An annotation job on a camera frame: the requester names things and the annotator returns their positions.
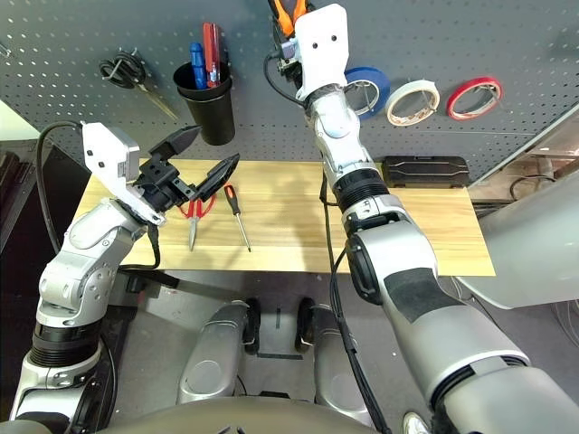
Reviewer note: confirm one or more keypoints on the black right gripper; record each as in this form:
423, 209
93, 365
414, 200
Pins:
289, 68

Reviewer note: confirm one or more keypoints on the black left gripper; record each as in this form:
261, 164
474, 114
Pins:
160, 183

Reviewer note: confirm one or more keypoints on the orange black pliers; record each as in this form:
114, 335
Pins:
291, 16

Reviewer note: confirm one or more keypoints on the orange black screwdriver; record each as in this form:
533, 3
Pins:
231, 199

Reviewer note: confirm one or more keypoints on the white tape roll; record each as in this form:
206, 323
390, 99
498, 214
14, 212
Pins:
414, 85

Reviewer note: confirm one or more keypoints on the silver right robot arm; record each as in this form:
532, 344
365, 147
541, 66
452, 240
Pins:
407, 253

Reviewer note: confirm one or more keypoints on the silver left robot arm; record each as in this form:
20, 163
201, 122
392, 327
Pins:
81, 253

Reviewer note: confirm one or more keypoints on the grey metal pegboard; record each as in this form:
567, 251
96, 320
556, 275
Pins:
429, 36

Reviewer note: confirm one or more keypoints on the black cup holder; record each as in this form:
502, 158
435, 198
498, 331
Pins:
212, 117

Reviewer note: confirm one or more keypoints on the blue tape roll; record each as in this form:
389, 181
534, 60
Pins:
371, 72

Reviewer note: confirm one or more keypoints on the short black floor tape strip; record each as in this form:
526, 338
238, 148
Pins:
278, 318

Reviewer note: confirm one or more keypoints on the silver left robot leg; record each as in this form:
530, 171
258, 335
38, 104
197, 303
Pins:
212, 352

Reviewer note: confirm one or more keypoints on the red tape roll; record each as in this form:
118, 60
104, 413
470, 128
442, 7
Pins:
475, 82

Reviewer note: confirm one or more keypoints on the black plastic tool case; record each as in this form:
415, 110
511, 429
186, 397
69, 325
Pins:
425, 174

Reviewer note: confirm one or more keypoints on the dark side cabinet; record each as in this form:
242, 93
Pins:
18, 271

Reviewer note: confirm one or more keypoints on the long black floor tape strip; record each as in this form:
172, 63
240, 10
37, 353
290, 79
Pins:
280, 355

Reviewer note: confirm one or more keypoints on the grey robot torso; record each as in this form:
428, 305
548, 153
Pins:
235, 416

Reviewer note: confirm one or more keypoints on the large grey rounded shell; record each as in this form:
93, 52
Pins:
534, 244

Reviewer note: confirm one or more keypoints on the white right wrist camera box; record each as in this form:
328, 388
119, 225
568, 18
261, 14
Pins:
323, 45

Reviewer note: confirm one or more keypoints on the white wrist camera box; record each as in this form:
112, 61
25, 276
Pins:
323, 45
104, 153

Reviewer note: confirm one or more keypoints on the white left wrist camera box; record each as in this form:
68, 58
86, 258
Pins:
104, 153

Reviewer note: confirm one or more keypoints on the black table bracket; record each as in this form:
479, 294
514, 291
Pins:
158, 279

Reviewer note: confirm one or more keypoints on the light grey pegboard side rail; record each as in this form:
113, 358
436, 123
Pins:
524, 148

